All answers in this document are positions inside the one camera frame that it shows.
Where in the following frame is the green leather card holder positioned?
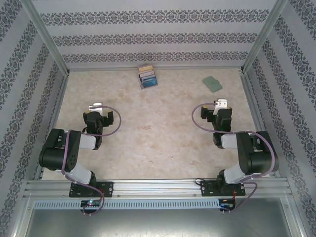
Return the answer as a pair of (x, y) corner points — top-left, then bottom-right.
(202, 76), (223, 93)

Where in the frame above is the black mounting plate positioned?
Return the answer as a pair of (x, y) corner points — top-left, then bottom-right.
(69, 181), (115, 198)
(199, 180), (246, 198)

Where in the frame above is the small circuit board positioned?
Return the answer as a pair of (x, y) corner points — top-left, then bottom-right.
(219, 198), (237, 208)
(80, 200), (102, 208)

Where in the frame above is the grey metal sheet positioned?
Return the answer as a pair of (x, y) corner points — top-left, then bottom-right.
(23, 208), (298, 237)

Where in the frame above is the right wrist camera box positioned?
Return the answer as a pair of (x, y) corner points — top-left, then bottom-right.
(213, 98), (229, 116)

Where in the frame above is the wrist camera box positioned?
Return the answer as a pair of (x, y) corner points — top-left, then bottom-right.
(213, 98), (229, 116)
(88, 103), (103, 115)

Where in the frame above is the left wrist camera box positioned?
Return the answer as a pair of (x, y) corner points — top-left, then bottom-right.
(88, 103), (103, 115)

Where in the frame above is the aluminium side rail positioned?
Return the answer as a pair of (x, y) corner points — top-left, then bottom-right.
(239, 70), (282, 179)
(33, 71), (71, 181)

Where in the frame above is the purple cable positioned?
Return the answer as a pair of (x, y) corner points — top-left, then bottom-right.
(61, 105), (122, 217)
(192, 103), (277, 215)

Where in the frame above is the aluminium frame post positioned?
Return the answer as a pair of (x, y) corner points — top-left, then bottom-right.
(239, 0), (289, 74)
(21, 0), (71, 75)

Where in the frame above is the long aluminium base rail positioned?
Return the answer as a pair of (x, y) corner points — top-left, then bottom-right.
(24, 179), (292, 198)

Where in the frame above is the slotted grey cable duct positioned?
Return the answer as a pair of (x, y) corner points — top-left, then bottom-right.
(33, 199), (221, 210)

